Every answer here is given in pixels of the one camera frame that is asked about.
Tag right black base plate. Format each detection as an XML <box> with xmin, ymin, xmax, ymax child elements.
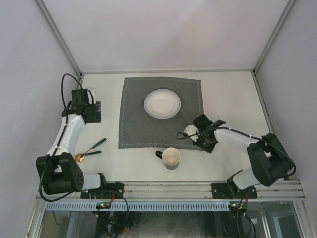
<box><xmin>211</xmin><ymin>183</ymin><xmax>258</xmax><ymax>199</ymax></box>

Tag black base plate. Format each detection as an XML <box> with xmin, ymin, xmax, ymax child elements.
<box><xmin>211</xmin><ymin>183</ymin><xmax>258</xmax><ymax>199</ymax></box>
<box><xmin>80</xmin><ymin>182</ymin><xmax>124</xmax><ymax>199</ymax></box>

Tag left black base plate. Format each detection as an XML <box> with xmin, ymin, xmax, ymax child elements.
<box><xmin>80</xmin><ymin>182</ymin><xmax>124</xmax><ymax>199</ymax></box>

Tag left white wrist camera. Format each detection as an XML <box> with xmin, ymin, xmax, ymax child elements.
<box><xmin>86</xmin><ymin>87</ymin><xmax>96</xmax><ymax>104</ymax></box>

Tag white bowl plate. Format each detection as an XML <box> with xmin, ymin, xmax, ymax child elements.
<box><xmin>144</xmin><ymin>89</ymin><xmax>181</xmax><ymax>119</ymax></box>

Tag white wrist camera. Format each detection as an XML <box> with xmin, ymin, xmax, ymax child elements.
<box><xmin>183</xmin><ymin>125</ymin><xmax>199</xmax><ymax>142</ymax></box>
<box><xmin>86</xmin><ymin>87</ymin><xmax>96</xmax><ymax>104</ymax></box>

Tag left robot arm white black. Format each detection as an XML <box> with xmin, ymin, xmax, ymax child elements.
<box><xmin>36</xmin><ymin>86</ymin><xmax>108</xmax><ymax>202</ymax></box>

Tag gold spoon green handle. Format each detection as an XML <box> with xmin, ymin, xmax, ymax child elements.
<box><xmin>75</xmin><ymin>138</ymin><xmax>106</xmax><ymax>162</ymax></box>

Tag blue slotted cable duct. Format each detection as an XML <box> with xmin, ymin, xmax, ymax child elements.
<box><xmin>46</xmin><ymin>201</ymin><xmax>230</xmax><ymax>212</ymax></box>

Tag grey cloth napkin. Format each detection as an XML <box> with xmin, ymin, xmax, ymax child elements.
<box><xmin>118</xmin><ymin>77</ymin><xmax>204</xmax><ymax>150</ymax></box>

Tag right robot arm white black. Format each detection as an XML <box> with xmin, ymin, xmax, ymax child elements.
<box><xmin>176</xmin><ymin>114</ymin><xmax>297</xmax><ymax>199</ymax></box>

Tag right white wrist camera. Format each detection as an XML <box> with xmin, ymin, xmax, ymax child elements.
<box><xmin>183</xmin><ymin>125</ymin><xmax>199</xmax><ymax>142</ymax></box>

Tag aluminium front rail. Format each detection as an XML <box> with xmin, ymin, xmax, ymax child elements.
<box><xmin>36</xmin><ymin>180</ymin><xmax>306</xmax><ymax>200</ymax></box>

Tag dark mug cream inside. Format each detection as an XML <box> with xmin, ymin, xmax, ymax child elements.
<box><xmin>155</xmin><ymin>147</ymin><xmax>181</xmax><ymax>170</ymax></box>

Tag gold fork green handle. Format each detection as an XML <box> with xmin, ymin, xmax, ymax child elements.
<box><xmin>85</xmin><ymin>151</ymin><xmax>101</xmax><ymax>156</ymax></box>

